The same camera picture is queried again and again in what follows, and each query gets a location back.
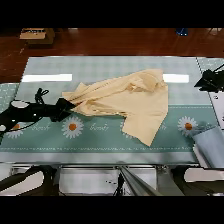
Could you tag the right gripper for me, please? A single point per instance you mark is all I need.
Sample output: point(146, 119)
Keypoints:
point(209, 81)

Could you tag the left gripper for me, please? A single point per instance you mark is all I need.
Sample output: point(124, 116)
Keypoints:
point(61, 108)

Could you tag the pale yellow T-shirt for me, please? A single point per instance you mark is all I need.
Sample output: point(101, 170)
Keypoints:
point(140, 100)

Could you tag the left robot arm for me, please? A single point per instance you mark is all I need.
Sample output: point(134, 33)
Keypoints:
point(23, 113)

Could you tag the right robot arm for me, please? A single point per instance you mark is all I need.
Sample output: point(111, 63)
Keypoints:
point(218, 106)

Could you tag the light blue garment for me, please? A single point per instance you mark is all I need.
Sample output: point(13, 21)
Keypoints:
point(211, 146)

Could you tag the cardboard box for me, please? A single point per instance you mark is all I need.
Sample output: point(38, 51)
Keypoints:
point(36, 35)

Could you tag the silver frame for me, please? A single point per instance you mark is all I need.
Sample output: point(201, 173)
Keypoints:
point(143, 186)

